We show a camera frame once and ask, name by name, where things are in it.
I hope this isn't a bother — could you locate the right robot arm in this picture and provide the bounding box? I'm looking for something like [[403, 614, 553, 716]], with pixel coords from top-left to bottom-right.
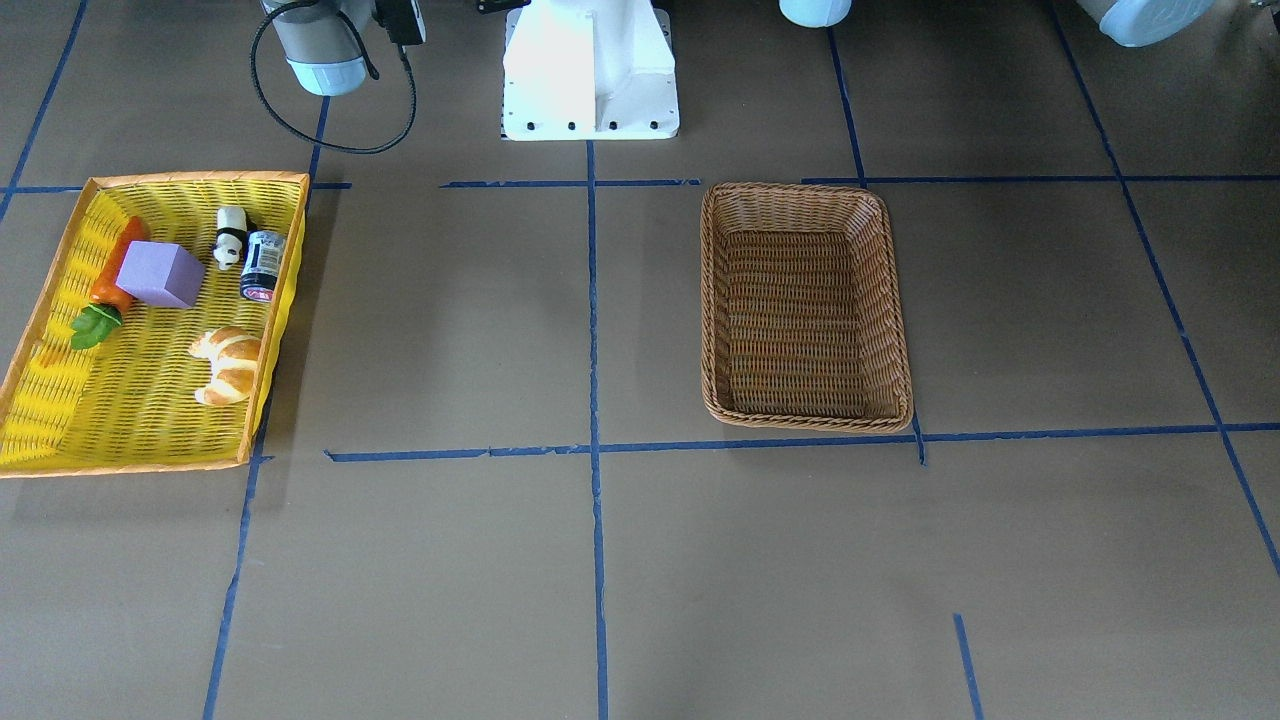
[[271, 1, 378, 96]]

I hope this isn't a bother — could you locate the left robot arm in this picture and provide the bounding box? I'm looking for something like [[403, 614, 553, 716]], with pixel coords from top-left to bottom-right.
[[778, 1, 1215, 47]]

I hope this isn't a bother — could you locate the brown wicker basket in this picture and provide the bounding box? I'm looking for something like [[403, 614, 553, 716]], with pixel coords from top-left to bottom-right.
[[700, 182, 914, 434]]

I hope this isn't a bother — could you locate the white mounting column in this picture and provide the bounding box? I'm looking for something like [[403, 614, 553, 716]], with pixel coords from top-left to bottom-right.
[[500, 1, 681, 142]]

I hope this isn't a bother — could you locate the small dark bottle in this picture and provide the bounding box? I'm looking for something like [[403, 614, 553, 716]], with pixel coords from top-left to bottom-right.
[[239, 231, 287, 304]]

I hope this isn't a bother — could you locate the toy croissant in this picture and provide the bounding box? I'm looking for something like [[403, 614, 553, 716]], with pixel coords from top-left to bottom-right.
[[188, 325, 261, 407]]

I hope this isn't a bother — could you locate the toy panda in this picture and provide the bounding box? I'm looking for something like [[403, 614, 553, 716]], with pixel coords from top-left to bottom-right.
[[211, 205, 250, 272]]

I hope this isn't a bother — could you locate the purple foam block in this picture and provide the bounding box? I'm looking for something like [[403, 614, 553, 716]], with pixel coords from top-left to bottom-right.
[[115, 240, 205, 309]]

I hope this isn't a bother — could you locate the orange toy carrot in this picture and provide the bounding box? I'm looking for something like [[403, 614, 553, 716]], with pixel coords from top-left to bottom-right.
[[69, 217, 148, 351]]

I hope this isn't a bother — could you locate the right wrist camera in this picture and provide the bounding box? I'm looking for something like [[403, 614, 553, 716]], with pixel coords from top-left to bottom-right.
[[374, 0, 426, 47]]

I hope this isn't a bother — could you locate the camera cable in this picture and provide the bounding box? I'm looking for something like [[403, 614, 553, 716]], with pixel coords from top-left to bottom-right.
[[250, 0, 419, 156]]

